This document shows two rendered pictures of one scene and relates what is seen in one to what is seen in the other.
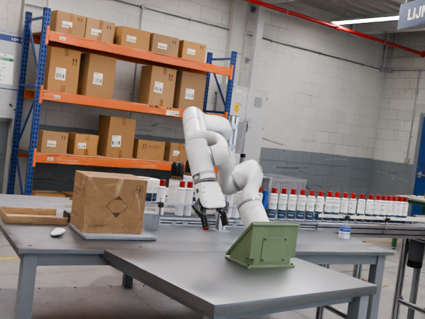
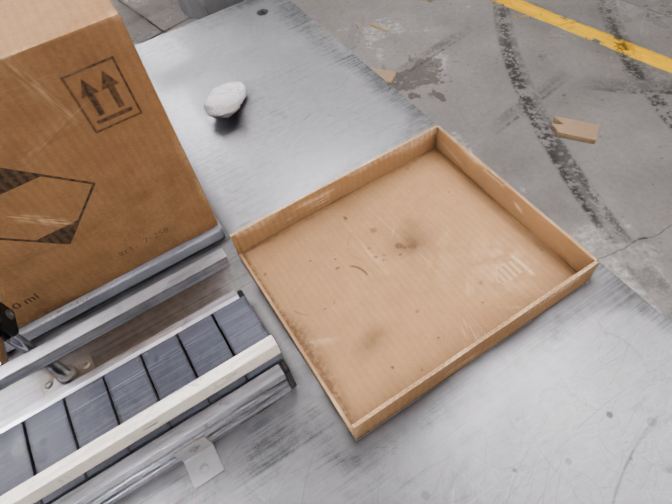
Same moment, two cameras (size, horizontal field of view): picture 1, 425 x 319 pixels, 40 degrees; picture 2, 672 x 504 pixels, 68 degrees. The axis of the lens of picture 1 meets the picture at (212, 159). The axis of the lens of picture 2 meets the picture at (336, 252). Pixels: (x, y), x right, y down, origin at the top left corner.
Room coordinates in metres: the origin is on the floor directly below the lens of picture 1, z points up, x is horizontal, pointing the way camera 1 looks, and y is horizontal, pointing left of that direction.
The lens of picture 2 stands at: (3.33, 0.84, 1.31)
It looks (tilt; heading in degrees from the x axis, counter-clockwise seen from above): 55 degrees down; 184
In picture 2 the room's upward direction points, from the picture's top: 10 degrees counter-clockwise
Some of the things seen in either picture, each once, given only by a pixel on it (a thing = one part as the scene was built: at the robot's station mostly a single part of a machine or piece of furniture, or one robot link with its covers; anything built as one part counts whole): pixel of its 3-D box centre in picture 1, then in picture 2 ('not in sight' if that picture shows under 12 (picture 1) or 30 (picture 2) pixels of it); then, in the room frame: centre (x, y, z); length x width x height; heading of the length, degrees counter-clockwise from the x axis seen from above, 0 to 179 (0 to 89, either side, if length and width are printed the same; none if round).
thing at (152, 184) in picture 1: (143, 188); not in sight; (3.92, 0.43, 0.95); 0.20 x 0.20 x 0.14
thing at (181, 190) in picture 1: (180, 198); not in sight; (3.41, 0.16, 0.98); 0.05 x 0.05 x 0.20
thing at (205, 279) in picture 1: (230, 268); not in sight; (2.56, -0.14, 0.81); 0.90 x 0.90 x 0.04; 39
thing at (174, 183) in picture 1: (175, 185); not in sight; (3.70, 0.21, 1.03); 0.09 x 0.09 x 0.30
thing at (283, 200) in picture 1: (282, 204); not in sight; (3.76, -0.48, 0.98); 0.05 x 0.05 x 0.20
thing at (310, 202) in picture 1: (310, 206); not in sight; (3.86, -0.68, 0.98); 0.05 x 0.05 x 0.20
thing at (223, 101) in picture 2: (57, 231); (227, 98); (2.70, 0.67, 0.85); 0.08 x 0.07 x 0.04; 131
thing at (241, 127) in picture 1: (235, 136); not in sight; (3.47, -0.12, 1.38); 0.17 x 0.10 x 0.19; 173
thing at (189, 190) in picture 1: (188, 199); not in sight; (3.44, 0.11, 0.98); 0.05 x 0.05 x 0.20
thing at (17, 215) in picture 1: (32, 215); (403, 257); (3.02, 0.89, 0.85); 0.30 x 0.26 x 0.04; 118
